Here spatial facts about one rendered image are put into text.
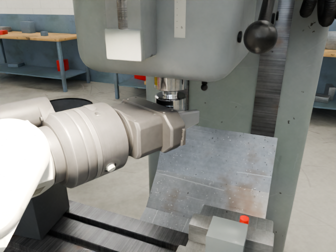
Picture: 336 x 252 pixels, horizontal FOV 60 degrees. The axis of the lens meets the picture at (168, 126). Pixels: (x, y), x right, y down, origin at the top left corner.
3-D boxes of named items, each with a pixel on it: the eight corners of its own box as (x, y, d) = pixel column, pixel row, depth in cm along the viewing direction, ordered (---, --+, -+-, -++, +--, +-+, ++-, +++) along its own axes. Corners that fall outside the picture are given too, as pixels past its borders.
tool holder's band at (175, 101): (163, 108, 40) (163, 101, 40) (149, 99, 44) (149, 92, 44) (192, 103, 42) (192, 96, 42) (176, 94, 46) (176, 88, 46)
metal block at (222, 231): (240, 274, 47) (244, 246, 45) (204, 263, 49) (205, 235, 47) (244, 250, 51) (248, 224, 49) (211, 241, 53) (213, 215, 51)
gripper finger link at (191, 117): (195, 125, 45) (165, 136, 41) (196, 105, 44) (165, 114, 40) (203, 128, 44) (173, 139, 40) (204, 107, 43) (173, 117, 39)
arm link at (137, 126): (187, 100, 36) (104, 124, 29) (185, 167, 40) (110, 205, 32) (127, 82, 45) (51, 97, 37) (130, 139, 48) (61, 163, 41)
